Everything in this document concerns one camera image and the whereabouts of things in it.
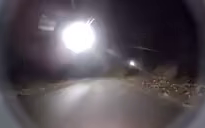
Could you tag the bright street lamp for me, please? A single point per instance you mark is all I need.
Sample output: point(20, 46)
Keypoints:
point(78, 36)

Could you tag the grey asphalt road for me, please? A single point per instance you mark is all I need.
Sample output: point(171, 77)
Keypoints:
point(100, 103)

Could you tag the leaf-strewn roadside bank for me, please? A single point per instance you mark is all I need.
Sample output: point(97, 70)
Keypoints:
point(163, 85)

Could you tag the pale roadside verge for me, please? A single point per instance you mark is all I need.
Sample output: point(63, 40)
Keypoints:
point(33, 90)

